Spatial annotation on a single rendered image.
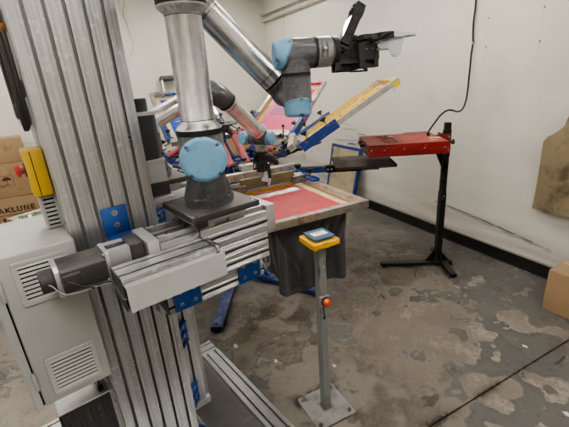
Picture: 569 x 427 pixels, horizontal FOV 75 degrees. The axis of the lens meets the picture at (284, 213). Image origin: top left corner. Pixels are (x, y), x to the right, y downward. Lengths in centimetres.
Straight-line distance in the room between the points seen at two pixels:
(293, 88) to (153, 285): 60
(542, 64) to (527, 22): 32
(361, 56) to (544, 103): 238
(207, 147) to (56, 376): 79
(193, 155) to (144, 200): 35
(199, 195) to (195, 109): 28
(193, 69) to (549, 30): 274
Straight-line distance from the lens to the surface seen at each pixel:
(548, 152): 325
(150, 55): 624
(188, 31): 96
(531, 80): 335
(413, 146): 285
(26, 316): 122
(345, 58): 106
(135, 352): 142
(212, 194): 110
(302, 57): 100
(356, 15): 108
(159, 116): 175
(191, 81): 95
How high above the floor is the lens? 160
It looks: 20 degrees down
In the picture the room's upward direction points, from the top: 4 degrees counter-clockwise
